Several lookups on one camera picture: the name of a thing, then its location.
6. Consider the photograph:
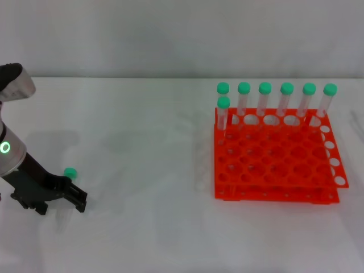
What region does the orange test tube rack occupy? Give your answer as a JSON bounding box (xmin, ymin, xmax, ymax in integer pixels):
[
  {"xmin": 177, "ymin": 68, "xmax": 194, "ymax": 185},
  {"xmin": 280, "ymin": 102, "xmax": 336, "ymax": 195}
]
[{"xmin": 213, "ymin": 107, "xmax": 350, "ymax": 205}]

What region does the clear green-capped test tube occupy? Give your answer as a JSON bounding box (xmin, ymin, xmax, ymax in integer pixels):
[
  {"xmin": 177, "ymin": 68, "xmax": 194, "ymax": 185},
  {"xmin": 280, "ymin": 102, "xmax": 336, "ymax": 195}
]
[
  {"xmin": 277, "ymin": 82, "xmax": 295, "ymax": 119},
  {"xmin": 216, "ymin": 96, "xmax": 231, "ymax": 144},
  {"xmin": 216, "ymin": 81, "xmax": 230, "ymax": 99},
  {"xmin": 315, "ymin": 83, "xmax": 338, "ymax": 120},
  {"xmin": 56, "ymin": 167, "xmax": 78, "ymax": 231},
  {"xmin": 255, "ymin": 81, "xmax": 272, "ymax": 119},
  {"xmin": 236, "ymin": 81, "xmax": 251, "ymax": 119},
  {"xmin": 295, "ymin": 82, "xmax": 317, "ymax": 119}
]

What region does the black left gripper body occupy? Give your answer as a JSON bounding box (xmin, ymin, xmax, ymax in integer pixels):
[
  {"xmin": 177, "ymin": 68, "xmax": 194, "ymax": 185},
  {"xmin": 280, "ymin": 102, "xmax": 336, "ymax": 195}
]
[{"xmin": 2, "ymin": 152, "xmax": 71, "ymax": 204}]

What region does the black silver wrist camera housing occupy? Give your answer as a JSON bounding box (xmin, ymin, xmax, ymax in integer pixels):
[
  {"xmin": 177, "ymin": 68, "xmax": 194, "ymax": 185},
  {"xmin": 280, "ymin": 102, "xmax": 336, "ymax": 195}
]
[{"xmin": 0, "ymin": 63, "xmax": 37, "ymax": 102}]

